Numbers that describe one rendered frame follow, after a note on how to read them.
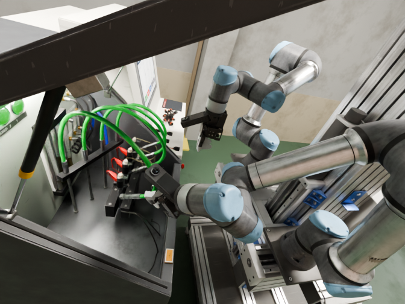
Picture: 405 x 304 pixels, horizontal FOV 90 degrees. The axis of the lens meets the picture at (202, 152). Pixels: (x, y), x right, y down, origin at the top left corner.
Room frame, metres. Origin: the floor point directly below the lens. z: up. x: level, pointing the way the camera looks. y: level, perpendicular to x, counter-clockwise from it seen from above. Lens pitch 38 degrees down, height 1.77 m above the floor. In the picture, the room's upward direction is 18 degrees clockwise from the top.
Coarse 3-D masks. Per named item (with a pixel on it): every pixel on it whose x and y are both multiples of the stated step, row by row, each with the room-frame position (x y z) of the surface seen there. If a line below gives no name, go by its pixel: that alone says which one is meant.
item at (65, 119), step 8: (72, 112) 0.45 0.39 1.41; (80, 112) 0.45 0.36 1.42; (88, 112) 0.45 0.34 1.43; (64, 120) 0.46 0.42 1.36; (104, 120) 0.44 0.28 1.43; (112, 128) 0.43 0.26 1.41; (128, 136) 0.43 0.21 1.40; (136, 144) 0.43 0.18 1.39; (64, 160) 0.47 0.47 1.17; (144, 160) 0.41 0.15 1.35
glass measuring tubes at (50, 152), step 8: (64, 112) 0.60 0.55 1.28; (56, 120) 0.54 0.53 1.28; (32, 128) 0.46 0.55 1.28; (56, 128) 0.54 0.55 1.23; (64, 128) 0.59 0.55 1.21; (48, 136) 0.49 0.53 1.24; (56, 136) 0.54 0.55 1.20; (64, 136) 0.58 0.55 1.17; (48, 144) 0.48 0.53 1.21; (56, 144) 0.52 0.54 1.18; (64, 144) 0.58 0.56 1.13; (48, 152) 0.47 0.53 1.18; (56, 152) 0.51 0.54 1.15; (64, 152) 0.55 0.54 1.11; (48, 160) 0.48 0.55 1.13; (56, 160) 0.51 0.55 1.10; (48, 168) 0.46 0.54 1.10; (56, 168) 0.48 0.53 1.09; (48, 176) 0.46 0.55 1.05; (56, 176) 0.48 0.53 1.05; (72, 176) 0.56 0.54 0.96; (56, 184) 0.48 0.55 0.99; (64, 184) 0.51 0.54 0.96; (56, 192) 0.46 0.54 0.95; (64, 192) 0.48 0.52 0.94
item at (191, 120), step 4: (200, 112) 0.71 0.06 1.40; (204, 112) 0.70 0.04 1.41; (188, 116) 0.70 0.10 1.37; (192, 116) 0.69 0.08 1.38; (196, 116) 0.68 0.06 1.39; (200, 116) 0.68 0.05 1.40; (204, 116) 0.68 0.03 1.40; (208, 116) 0.68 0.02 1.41; (184, 120) 0.67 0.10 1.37; (188, 120) 0.67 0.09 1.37; (192, 120) 0.67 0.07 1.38; (196, 120) 0.67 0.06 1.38; (200, 120) 0.67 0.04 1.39; (204, 120) 0.68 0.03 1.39; (208, 120) 0.68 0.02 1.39; (184, 124) 0.66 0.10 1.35; (188, 124) 0.66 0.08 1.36; (192, 124) 0.67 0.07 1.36
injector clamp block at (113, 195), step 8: (136, 176) 0.66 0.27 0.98; (136, 184) 0.62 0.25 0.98; (112, 192) 0.53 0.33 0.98; (128, 192) 0.56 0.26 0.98; (136, 192) 0.63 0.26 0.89; (112, 200) 0.49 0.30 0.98; (128, 200) 0.52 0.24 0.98; (112, 208) 0.46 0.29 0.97; (128, 208) 0.48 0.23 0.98; (112, 216) 0.46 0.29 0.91; (128, 216) 0.48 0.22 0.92
